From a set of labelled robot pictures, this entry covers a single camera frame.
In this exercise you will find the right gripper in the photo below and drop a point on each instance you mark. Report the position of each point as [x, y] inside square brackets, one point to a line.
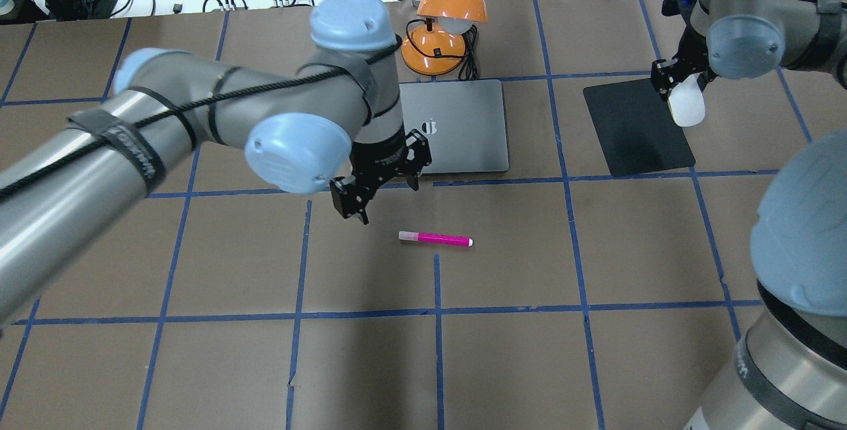
[694, 48]

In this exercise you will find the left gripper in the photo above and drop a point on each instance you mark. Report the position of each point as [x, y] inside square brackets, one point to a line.
[377, 157]

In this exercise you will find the white computer mouse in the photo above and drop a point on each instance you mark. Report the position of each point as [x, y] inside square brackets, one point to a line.
[686, 103]

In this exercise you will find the pink marker pen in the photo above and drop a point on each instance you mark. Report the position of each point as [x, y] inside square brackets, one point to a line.
[424, 237]

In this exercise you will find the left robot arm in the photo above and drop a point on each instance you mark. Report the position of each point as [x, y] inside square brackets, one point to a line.
[336, 125]

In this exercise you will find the black mousepad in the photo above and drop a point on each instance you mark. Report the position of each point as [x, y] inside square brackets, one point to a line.
[635, 129]

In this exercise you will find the silver laptop notebook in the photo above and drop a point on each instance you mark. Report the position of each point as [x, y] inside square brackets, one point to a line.
[464, 123]

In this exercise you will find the orange desk lamp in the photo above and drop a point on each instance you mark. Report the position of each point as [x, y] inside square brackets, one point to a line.
[443, 37]

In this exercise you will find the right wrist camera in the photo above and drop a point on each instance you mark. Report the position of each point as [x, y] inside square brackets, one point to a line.
[678, 8]

